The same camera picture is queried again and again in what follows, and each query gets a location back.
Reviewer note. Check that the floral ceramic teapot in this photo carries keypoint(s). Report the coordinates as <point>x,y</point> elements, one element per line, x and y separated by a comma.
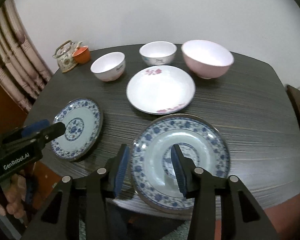
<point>63,55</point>

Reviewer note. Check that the person's left hand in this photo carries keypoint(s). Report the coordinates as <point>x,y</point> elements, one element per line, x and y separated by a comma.
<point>15,192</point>

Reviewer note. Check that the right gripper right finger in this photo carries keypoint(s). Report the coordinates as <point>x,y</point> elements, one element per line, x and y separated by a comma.
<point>188,180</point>

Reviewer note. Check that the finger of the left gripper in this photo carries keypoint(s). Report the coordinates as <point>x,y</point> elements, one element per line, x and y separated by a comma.
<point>34,128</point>
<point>50,133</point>

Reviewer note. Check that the beige patterned curtain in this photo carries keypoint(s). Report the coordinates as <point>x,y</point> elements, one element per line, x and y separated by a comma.
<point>23,74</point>

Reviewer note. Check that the white plate pink flowers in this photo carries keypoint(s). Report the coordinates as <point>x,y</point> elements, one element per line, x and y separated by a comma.
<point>160,90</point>

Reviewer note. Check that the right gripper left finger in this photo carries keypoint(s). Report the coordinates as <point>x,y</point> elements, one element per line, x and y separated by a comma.
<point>117,171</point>

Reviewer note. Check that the large blue floral plate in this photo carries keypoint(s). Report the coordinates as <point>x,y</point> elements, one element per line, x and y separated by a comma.
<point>166,153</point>

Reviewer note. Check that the white Rabbit bowl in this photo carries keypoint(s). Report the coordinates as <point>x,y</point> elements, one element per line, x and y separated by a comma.
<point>109,67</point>

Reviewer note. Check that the small blue floral plate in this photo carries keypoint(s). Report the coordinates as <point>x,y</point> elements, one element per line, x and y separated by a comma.
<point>83,120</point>

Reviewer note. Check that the white Dog bowl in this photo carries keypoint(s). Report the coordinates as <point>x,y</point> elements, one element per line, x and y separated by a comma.
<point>158,53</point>

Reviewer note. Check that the large pink bowl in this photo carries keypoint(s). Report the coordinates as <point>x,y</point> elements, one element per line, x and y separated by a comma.
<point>208,60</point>

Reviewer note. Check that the orange cup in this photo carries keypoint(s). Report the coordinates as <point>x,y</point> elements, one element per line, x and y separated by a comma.
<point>82,55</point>

